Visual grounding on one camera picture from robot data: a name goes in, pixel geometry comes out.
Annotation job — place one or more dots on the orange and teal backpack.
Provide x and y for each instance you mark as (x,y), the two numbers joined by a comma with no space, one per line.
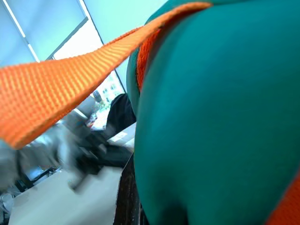
(218,122)

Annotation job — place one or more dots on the black office chair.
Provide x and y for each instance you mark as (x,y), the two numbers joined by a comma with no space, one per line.
(120,112)

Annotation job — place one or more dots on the cluttered background desk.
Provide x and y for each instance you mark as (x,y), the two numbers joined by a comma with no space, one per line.
(98,117)

